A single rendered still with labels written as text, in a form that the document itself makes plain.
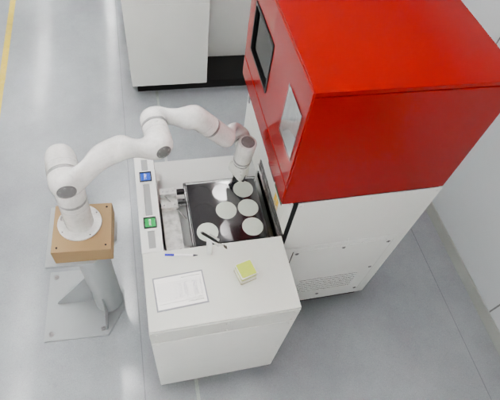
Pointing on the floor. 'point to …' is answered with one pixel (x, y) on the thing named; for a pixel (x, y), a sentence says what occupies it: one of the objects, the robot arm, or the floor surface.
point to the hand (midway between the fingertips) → (236, 178)
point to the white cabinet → (218, 352)
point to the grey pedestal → (82, 297)
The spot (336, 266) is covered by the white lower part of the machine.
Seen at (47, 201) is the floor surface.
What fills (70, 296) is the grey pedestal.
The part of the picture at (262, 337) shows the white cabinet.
